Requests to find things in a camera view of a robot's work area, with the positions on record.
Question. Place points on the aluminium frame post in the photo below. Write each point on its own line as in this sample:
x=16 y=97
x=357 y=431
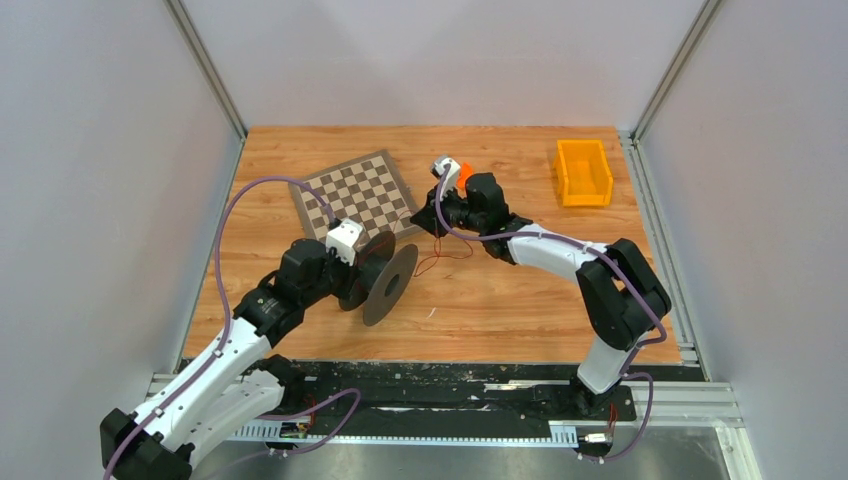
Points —
x=193 y=39
x=693 y=36

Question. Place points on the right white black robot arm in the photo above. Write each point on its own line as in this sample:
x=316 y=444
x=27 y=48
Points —
x=624 y=299

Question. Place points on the orange plastic bin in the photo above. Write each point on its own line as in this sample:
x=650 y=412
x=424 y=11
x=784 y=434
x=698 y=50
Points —
x=583 y=175

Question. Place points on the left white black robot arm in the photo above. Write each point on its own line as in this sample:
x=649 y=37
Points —
x=235 y=379

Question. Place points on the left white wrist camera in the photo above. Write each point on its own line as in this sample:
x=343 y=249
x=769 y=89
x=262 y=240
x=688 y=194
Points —
x=341 y=240

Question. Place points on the left aluminium frame post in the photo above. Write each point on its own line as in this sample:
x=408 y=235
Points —
x=193 y=39

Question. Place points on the wooden chessboard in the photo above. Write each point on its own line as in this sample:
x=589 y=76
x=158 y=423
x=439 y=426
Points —
x=369 y=190

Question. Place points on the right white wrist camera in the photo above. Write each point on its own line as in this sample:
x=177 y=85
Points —
x=447 y=171

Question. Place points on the right aluminium frame post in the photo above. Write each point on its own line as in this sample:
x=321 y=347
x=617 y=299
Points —
x=693 y=36

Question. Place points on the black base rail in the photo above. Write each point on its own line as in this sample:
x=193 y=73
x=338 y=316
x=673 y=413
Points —
x=414 y=403

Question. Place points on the orange curved plastic piece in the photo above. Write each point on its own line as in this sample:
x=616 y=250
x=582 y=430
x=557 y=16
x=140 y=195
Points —
x=465 y=172

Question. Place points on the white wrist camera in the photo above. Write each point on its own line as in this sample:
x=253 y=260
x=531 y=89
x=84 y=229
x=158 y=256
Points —
x=447 y=171
x=341 y=240

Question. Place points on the dark grey cable spool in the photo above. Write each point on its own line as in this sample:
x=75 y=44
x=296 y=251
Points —
x=399 y=267

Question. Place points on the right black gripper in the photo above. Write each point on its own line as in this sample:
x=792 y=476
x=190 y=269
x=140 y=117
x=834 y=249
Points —
x=428 y=220

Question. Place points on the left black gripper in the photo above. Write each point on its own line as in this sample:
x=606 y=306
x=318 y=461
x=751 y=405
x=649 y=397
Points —
x=350 y=274

